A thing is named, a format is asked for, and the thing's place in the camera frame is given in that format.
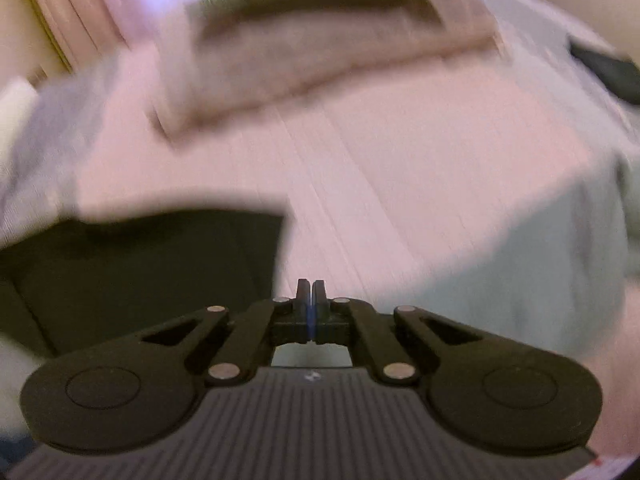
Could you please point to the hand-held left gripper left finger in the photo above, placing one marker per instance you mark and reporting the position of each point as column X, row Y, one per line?
column 303, row 310

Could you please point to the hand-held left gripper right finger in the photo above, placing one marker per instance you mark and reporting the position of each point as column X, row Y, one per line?
column 319, row 310

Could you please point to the sage green pants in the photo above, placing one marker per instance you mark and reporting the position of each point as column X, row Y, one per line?
column 540, row 270

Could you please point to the black pants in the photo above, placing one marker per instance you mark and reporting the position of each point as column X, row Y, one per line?
column 125, row 270

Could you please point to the pink striped bed blanket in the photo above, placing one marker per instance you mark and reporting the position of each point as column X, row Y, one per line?
column 400, row 160

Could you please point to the beige pillow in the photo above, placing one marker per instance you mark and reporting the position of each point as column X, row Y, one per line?
column 300, row 65

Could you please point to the pink curtain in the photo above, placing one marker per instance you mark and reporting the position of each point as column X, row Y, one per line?
column 100, row 0

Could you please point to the dark flat object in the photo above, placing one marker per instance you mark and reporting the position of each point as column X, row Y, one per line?
column 610, row 70

